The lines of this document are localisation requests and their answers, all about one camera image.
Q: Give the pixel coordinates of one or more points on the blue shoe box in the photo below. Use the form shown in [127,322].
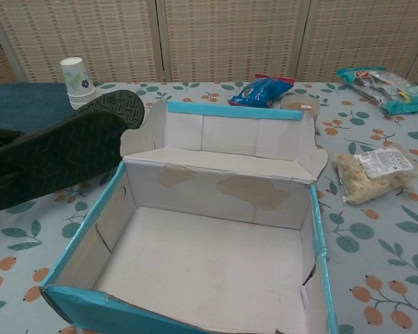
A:
[212,261]

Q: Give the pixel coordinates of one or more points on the white paper cup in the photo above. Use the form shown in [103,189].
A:
[76,83]

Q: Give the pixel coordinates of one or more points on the bamboo folding screen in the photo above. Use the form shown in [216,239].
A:
[230,38]

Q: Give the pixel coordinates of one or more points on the clear bag pale snacks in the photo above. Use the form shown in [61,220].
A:
[376,174]

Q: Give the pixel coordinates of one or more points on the floral tablecloth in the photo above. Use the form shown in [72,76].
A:
[369,243]

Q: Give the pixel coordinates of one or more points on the blue snack bag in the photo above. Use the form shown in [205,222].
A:
[261,92]

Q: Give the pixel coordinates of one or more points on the teal clear snack package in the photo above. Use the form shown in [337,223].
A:
[386,92]

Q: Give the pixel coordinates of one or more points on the round clear tub brown food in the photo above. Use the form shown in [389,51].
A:
[299,104]

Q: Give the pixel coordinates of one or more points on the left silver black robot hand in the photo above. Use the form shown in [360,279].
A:
[3,139]

